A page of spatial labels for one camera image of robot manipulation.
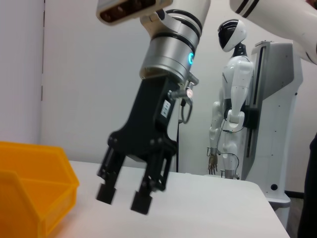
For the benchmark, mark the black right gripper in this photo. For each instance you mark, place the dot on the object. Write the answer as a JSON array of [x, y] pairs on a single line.
[[146, 124]]

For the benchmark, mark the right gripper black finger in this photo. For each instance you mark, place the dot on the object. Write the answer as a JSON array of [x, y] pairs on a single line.
[[141, 203], [106, 193]]

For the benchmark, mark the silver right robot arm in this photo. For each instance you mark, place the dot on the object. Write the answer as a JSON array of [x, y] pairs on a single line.
[[173, 42]]

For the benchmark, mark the yellow plastic bin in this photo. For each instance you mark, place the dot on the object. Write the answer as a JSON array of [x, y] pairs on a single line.
[[32, 186]]

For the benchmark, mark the white humanoid robot black visor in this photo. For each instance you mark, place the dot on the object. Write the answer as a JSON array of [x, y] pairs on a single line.
[[235, 81]]

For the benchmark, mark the grey white robot stand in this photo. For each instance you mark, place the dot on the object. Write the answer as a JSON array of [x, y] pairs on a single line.
[[280, 99]]

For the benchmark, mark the person in dark clothes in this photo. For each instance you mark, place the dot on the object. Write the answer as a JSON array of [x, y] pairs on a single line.
[[309, 193]]

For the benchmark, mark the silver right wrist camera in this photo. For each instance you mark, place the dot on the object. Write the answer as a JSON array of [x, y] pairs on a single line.
[[128, 8]]

